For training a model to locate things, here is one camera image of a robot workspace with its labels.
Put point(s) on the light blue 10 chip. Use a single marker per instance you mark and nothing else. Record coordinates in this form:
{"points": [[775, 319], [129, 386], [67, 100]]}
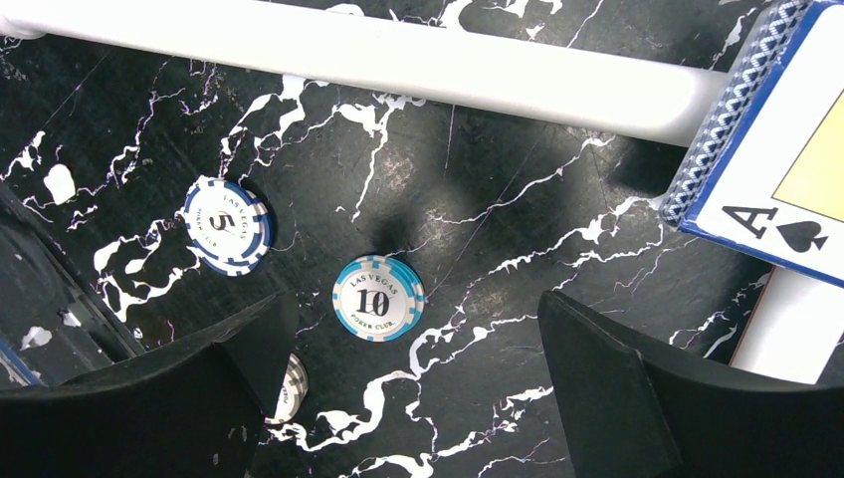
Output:
{"points": [[378, 298]]}

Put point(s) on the white PVC pipe frame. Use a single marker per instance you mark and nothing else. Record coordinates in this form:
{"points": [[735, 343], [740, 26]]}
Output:
{"points": [[792, 332]]}

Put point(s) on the grey white poker chip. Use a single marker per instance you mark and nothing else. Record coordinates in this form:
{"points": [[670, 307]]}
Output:
{"points": [[294, 390]]}

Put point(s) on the dark blue 5 chip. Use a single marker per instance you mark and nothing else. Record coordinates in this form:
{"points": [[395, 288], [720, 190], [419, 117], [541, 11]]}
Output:
{"points": [[229, 226]]}

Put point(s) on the playing card deck box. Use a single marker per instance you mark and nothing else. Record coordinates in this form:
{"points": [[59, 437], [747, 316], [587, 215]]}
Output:
{"points": [[764, 174]]}

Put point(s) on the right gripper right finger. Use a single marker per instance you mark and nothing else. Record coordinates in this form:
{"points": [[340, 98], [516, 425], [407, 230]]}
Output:
{"points": [[633, 406]]}

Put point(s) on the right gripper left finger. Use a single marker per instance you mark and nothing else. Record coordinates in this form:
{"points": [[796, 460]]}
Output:
{"points": [[191, 408]]}

